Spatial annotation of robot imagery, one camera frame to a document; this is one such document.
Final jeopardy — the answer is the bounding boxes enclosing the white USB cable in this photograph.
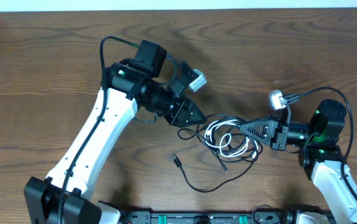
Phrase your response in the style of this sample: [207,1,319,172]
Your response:
[203,119,259,159]

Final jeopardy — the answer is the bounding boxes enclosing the black USB cable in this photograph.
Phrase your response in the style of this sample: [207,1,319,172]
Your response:
[172,113,264,194]

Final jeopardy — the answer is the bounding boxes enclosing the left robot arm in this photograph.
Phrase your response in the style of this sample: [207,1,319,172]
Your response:
[24,40,207,223]

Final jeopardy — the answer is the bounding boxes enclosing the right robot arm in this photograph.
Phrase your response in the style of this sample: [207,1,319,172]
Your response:
[239,99,357,223]

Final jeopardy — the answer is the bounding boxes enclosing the black right camera cable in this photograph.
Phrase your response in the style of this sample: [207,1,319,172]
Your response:
[285,86,357,218]

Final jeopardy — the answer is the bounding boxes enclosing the black camera cable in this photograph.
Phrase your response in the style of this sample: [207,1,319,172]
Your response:
[285,86,357,218]
[56,35,141,224]

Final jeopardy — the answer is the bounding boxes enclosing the black left camera cable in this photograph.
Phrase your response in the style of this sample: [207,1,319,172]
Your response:
[56,35,141,224]

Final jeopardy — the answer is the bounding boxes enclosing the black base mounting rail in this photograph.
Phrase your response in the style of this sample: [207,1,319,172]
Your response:
[118,210,338,224]

